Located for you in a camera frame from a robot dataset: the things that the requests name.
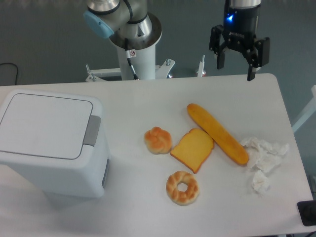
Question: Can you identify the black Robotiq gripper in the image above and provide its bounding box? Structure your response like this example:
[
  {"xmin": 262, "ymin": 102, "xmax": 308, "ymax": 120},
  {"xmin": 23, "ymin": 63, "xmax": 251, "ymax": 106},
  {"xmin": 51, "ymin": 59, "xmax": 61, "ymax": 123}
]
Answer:
[{"xmin": 209, "ymin": 5, "xmax": 270, "ymax": 81}]

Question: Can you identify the white push-top trash can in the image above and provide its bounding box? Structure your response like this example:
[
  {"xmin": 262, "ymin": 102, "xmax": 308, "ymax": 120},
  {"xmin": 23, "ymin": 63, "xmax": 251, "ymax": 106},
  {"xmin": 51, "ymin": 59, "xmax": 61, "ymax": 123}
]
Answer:
[{"xmin": 0, "ymin": 89, "xmax": 110, "ymax": 198}]

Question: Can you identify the long baguette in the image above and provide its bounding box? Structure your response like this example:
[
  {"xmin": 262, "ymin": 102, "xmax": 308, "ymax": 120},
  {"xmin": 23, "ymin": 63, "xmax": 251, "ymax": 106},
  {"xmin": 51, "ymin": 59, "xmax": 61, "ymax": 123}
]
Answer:
[{"xmin": 187, "ymin": 103, "xmax": 249, "ymax": 165}]

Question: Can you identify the large crumpled white tissue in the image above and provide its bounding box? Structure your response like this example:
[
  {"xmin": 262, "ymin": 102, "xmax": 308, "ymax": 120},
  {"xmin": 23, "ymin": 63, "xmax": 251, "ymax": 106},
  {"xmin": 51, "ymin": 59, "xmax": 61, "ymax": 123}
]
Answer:
[{"xmin": 240, "ymin": 137, "xmax": 289, "ymax": 174}]

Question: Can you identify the toast bread slice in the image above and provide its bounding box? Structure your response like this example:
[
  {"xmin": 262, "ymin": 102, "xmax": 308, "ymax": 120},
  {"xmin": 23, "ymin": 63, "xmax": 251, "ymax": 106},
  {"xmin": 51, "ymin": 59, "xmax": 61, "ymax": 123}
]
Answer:
[{"xmin": 170, "ymin": 128, "xmax": 214, "ymax": 174}]

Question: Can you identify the knotted round bread roll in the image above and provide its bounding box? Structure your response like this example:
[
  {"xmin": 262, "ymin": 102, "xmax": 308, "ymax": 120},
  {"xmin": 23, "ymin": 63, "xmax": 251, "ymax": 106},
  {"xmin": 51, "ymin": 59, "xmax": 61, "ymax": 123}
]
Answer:
[{"xmin": 144, "ymin": 127, "xmax": 172, "ymax": 155}]

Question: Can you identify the small crumpled white tissue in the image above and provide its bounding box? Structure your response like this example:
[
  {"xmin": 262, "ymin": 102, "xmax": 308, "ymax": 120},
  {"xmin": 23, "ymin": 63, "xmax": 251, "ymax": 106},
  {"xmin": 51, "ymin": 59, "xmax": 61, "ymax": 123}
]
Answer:
[{"xmin": 252, "ymin": 170, "xmax": 270, "ymax": 197}]

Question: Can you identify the black device at table edge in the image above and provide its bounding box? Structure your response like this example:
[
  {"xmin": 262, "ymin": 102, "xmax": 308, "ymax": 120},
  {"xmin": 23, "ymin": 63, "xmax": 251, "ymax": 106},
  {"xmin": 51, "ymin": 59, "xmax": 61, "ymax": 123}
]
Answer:
[{"xmin": 297, "ymin": 200, "xmax": 316, "ymax": 226}]

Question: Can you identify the white table clamp bracket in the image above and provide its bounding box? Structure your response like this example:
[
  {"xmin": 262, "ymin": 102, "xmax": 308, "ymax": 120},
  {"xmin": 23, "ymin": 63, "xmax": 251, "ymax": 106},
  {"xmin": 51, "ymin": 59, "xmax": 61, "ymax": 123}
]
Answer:
[{"xmin": 196, "ymin": 55, "xmax": 206, "ymax": 78}]

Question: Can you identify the white frame post right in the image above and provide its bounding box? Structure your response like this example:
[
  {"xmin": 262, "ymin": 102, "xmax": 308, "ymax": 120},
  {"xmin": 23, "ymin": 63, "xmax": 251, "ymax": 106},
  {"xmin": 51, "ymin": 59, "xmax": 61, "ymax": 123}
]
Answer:
[{"xmin": 292, "ymin": 85, "xmax": 316, "ymax": 133}]

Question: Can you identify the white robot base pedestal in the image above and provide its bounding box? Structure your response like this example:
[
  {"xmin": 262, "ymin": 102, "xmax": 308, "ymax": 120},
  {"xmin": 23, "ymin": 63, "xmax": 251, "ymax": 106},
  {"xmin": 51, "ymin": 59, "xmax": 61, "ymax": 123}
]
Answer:
[{"xmin": 85, "ymin": 46, "xmax": 175, "ymax": 82}]

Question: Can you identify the braided ring bread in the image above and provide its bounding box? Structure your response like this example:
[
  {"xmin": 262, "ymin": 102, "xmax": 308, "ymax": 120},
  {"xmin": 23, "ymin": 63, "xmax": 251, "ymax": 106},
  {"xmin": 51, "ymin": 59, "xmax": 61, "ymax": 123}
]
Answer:
[{"xmin": 166, "ymin": 171, "xmax": 200, "ymax": 206}]

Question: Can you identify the black cable on floor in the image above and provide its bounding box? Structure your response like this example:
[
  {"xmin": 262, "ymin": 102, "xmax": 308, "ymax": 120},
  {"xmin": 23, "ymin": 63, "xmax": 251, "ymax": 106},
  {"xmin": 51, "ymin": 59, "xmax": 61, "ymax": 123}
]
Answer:
[{"xmin": 0, "ymin": 62, "xmax": 19, "ymax": 86}]

